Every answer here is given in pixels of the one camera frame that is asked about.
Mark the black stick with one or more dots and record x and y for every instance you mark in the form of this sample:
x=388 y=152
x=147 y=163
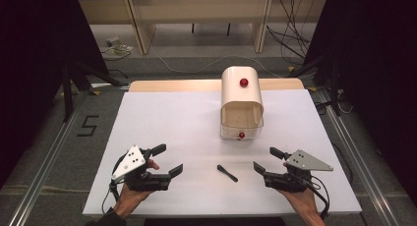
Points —
x=227 y=174

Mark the person's right hand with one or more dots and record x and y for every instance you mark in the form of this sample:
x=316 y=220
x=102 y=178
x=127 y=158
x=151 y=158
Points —
x=301 y=203

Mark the clear drawer with red knob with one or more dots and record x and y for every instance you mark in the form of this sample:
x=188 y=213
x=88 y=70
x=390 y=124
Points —
x=242 y=121

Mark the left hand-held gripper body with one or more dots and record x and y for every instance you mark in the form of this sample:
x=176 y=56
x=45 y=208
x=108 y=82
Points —
x=131 y=162

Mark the black tape numeral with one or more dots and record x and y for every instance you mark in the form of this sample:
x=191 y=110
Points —
x=88 y=126

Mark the white power strip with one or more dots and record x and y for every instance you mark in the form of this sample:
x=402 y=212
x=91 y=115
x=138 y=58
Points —
x=112 y=42

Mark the dark curtain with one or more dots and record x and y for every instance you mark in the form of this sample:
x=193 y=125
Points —
x=32 y=72
x=377 y=72

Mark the aluminium rail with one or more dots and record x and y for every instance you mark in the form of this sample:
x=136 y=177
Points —
x=42 y=167
x=360 y=163

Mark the black tripod stand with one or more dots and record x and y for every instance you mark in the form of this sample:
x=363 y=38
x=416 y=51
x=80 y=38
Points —
x=333 y=85
x=68 y=88

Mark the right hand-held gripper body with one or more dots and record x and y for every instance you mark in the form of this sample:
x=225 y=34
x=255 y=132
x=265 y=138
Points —
x=306 y=163

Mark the light wooden desk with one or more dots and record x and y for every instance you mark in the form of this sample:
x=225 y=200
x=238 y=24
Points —
x=196 y=10

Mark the white cabinet with red knob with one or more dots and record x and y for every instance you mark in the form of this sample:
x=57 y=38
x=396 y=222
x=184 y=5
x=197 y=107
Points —
x=241 y=88

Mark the person's left hand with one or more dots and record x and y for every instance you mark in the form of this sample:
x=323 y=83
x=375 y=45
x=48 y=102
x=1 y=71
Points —
x=129 y=199

